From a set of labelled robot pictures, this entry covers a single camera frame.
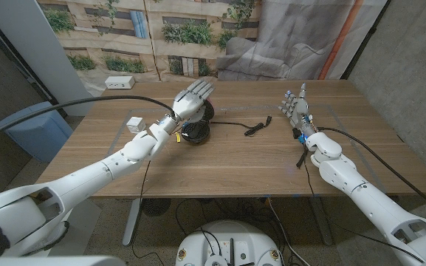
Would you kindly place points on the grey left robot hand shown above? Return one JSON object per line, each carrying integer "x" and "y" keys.
{"x": 187, "y": 103}

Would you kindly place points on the small white block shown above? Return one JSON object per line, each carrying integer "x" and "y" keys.
{"x": 136, "y": 125}

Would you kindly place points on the pink mini sandwich press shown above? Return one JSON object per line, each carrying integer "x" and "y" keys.
{"x": 196, "y": 133}

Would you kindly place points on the white robot torso base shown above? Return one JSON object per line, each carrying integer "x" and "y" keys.
{"x": 231, "y": 240}

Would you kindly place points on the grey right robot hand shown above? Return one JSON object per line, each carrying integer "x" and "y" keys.
{"x": 300, "y": 111}

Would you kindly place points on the printed fabric backdrop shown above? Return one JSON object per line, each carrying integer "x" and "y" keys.
{"x": 198, "y": 37}

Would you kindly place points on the white partition panel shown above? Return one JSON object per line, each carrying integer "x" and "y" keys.
{"x": 31, "y": 37}

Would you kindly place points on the white power outlet box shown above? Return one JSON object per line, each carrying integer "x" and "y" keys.
{"x": 119, "y": 82}

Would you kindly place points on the grey table leg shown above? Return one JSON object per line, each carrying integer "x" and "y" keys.
{"x": 132, "y": 221}
{"x": 322, "y": 221}

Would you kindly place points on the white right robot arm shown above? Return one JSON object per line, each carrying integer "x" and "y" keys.
{"x": 375, "y": 207}

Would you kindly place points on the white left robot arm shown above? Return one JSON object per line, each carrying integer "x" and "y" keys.
{"x": 87, "y": 177}

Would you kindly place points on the black backdrop stand pole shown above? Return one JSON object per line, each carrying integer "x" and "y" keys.
{"x": 364, "y": 40}

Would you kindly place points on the black round ribbed disc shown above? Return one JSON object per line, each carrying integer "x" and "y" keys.
{"x": 156, "y": 207}

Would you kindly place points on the blue plastic bin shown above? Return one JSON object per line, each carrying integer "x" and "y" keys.
{"x": 35, "y": 136}

